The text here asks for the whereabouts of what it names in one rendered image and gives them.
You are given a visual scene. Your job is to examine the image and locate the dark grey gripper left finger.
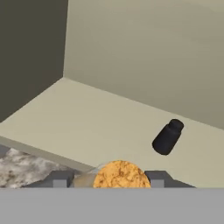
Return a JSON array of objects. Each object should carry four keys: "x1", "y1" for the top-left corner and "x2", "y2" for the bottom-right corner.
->
[{"x1": 25, "y1": 170, "x2": 75, "y2": 189}]

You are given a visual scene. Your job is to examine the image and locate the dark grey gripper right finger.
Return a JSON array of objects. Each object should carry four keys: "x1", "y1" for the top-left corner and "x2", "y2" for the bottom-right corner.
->
[{"x1": 144, "y1": 170, "x2": 196, "y2": 189}]

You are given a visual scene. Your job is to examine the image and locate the cork-stoppered oil and vinegar bottle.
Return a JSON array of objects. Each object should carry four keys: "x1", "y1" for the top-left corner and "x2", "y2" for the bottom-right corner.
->
[{"x1": 70, "y1": 159, "x2": 152, "y2": 189}]

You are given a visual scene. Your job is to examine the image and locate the black shaker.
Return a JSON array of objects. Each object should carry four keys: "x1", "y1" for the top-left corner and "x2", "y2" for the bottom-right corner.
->
[{"x1": 151, "y1": 118, "x2": 185, "y2": 156}]

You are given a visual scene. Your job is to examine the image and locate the beige open cabinet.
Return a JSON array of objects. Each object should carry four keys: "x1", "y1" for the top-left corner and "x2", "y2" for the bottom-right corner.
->
[{"x1": 0, "y1": 0, "x2": 224, "y2": 189}]

